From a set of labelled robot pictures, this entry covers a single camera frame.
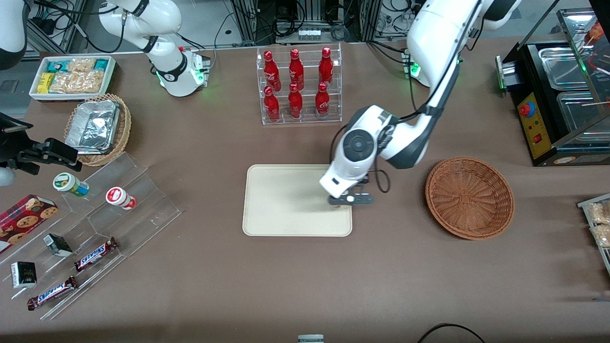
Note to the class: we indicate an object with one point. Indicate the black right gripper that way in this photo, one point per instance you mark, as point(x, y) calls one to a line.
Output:
point(13, 146)

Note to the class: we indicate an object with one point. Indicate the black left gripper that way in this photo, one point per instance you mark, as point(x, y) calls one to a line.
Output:
point(365, 181)

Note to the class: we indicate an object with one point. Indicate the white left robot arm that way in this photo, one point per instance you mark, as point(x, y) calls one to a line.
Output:
point(429, 38)

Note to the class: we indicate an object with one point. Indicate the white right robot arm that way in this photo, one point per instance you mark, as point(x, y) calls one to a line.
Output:
point(143, 19)

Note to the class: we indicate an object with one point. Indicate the aluminium foil tray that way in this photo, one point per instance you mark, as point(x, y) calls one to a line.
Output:
point(93, 126)

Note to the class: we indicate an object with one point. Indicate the tan wicker basket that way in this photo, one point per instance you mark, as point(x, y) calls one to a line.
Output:
point(125, 128)

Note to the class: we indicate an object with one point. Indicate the beige plastic tray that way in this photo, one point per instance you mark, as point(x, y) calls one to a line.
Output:
point(281, 200)

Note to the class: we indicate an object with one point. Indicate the round brown wicker basket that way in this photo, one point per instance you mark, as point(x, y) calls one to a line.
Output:
point(469, 197)

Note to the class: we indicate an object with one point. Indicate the grey snack tray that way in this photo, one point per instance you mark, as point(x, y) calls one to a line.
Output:
point(601, 253)

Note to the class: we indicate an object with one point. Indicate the white cup green label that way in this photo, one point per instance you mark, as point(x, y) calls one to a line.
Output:
point(70, 184)

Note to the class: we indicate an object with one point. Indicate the yellow snack packet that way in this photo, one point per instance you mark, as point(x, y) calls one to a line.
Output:
point(45, 83)

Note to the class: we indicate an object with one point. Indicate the large clear cracker bag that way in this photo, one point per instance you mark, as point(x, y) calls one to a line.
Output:
point(76, 82)

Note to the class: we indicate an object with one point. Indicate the red plaid cookie box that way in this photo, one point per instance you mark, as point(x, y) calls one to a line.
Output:
point(24, 221)

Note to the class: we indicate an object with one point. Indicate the white cup red label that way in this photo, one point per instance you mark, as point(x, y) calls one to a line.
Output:
point(120, 197)

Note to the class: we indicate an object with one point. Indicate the clear acrylic bottle rack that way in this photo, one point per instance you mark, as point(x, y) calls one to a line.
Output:
point(307, 119)

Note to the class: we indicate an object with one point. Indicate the teal snack packet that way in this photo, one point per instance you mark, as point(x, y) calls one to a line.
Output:
point(57, 65)
point(102, 65)

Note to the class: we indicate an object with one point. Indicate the white rectangular snack bin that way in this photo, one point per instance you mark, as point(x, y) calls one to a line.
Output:
point(110, 81)

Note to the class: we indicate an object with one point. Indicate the small clear cracker bag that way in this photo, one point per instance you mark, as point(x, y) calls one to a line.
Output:
point(81, 65)

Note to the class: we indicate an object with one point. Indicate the red cola bottle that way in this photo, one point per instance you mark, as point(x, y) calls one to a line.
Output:
point(270, 71)
point(296, 70)
point(295, 103)
point(322, 102)
point(326, 69)
point(271, 105)

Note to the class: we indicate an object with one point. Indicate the small black box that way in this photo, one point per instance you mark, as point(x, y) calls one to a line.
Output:
point(24, 275)
point(58, 245)

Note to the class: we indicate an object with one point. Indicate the clear acrylic stepped stand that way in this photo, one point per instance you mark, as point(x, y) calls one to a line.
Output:
point(147, 209)

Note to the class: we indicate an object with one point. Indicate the Snickers chocolate bar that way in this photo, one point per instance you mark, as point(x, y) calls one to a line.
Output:
point(52, 293)
point(95, 254)

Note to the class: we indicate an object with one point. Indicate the white power strip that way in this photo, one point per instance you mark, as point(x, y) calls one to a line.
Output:
point(309, 34)

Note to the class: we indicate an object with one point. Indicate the small grey device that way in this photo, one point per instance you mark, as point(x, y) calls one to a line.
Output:
point(310, 338)

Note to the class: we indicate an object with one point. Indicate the black food warmer appliance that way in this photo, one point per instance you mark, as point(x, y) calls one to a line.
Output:
point(536, 124)

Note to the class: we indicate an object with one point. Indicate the clear pastry snack bag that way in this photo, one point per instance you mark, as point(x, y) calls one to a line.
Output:
point(599, 213)
point(603, 236)

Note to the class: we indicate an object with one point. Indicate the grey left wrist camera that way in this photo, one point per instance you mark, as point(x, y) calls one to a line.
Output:
point(362, 200)

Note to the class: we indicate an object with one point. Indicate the aluminium frame rack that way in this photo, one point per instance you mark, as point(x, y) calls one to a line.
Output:
point(245, 21)

